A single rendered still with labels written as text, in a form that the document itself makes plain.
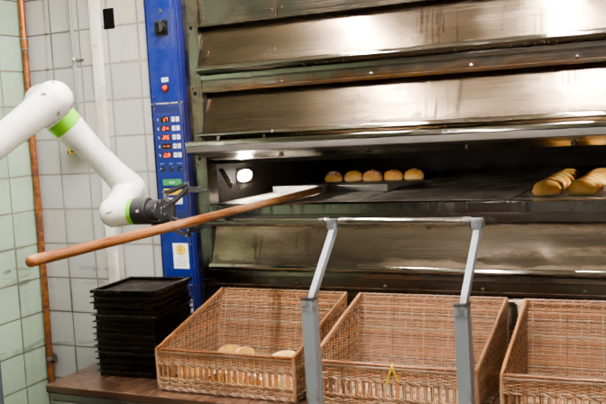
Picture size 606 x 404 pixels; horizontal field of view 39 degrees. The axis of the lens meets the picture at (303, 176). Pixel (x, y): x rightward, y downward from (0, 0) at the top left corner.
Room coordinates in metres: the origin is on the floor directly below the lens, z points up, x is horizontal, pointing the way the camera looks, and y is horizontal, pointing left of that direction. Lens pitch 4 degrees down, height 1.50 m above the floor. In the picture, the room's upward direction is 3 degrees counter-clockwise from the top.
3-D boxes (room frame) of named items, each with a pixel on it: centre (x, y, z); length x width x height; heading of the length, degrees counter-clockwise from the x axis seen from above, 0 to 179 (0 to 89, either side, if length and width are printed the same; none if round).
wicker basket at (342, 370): (2.83, -0.33, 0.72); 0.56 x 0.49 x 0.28; 65
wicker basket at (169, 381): (3.09, 0.21, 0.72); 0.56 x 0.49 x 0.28; 64
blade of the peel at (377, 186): (3.92, -0.19, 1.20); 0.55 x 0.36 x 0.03; 63
